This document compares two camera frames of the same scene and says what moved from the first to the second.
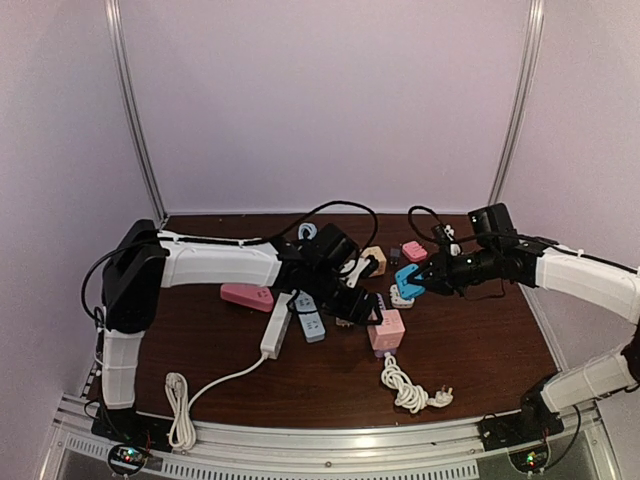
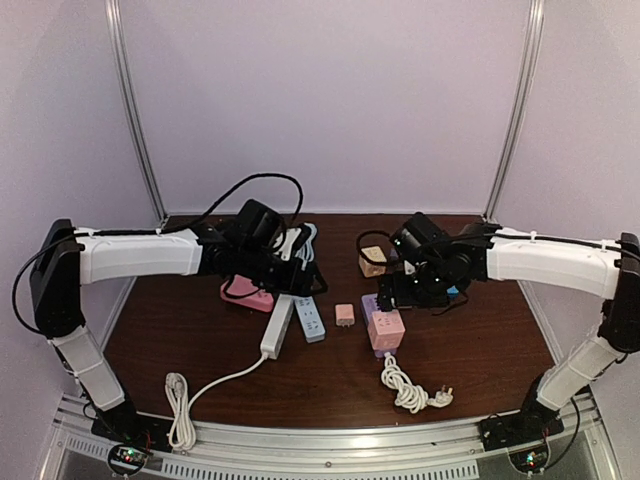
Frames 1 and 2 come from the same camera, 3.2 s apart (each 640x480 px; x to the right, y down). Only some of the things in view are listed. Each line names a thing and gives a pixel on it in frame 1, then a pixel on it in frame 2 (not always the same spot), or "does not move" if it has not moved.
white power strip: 277,327 does not move
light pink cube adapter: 388,335 does not move
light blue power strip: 311,322 does not move
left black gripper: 352,313 → 291,285
